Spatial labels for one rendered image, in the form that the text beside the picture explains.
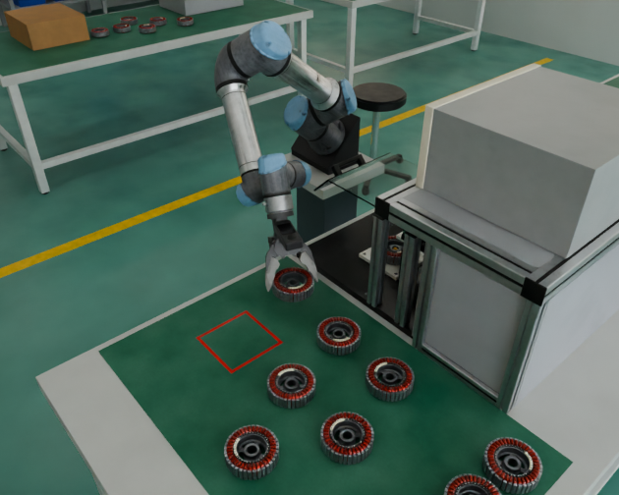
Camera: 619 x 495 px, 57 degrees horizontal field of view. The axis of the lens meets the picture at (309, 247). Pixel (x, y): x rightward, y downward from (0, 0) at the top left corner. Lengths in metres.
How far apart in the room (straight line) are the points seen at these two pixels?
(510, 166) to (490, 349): 0.40
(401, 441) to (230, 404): 0.39
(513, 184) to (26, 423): 1.95
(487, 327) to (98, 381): 0.91
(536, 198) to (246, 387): 0.76
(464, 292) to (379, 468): 0.41
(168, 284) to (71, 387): 1.49
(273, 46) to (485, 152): 0.72
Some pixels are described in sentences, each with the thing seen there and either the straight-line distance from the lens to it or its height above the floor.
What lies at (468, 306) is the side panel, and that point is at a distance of 1.32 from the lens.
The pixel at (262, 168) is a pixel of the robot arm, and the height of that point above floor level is 1.10.
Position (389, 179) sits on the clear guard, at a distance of 1.53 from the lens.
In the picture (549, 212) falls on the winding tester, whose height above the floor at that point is 1.20.
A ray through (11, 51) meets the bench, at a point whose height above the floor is 0.75.
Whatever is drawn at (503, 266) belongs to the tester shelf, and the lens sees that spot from 1.19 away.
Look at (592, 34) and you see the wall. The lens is 6.53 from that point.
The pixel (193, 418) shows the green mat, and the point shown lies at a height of 0.75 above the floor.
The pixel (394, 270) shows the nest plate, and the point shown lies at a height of 0.78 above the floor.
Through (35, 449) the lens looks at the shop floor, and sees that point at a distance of 2.40.
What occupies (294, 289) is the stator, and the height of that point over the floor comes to 0.85.
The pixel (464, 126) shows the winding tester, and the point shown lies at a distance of 1.28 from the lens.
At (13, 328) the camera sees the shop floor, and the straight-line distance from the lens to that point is 2.91.
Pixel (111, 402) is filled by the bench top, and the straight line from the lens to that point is 1.43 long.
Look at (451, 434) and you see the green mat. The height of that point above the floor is 0.75.
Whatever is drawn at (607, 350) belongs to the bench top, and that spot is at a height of 0.75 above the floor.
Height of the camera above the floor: 1.80
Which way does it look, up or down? 36 degrees down
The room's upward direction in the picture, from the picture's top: straight up
